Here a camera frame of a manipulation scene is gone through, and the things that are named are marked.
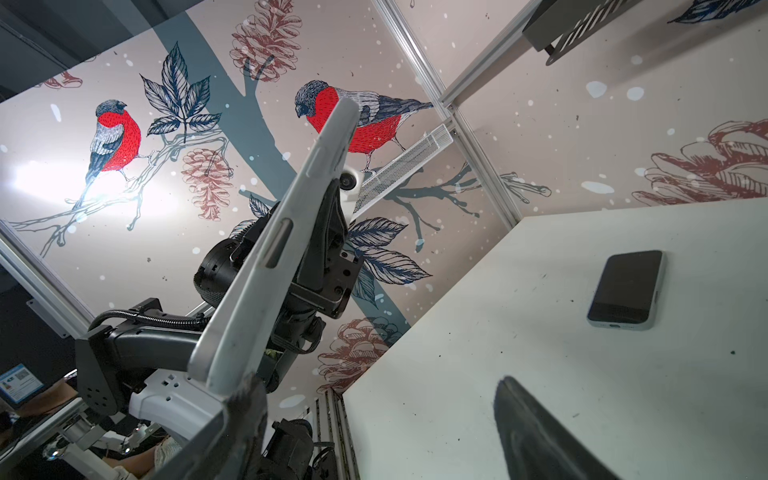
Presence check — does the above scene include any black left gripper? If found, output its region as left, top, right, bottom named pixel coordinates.
left=286, top=179, right=362, bottom=319

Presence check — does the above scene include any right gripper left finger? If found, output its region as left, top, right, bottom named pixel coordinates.
left=149, top=373, right=267, bottom=479

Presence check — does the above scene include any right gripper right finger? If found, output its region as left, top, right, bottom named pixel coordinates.
left=493, top=376, right=616, bottom=480

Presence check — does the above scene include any white phone case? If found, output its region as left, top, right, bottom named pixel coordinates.
left=188, top=99, right=359, bottom=396

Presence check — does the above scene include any black phone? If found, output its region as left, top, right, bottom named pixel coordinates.
left=587, top=250, right=667, bottom=331

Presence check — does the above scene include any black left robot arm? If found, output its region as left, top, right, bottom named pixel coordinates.
left=76, top=173, right=362, bottom=479

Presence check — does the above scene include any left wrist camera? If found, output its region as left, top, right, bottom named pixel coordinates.
left=339, top=166, right=364, bottom=224

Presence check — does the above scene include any white mesh wall shelf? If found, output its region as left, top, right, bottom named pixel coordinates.
left=349, top=124, right=454, bottom=221

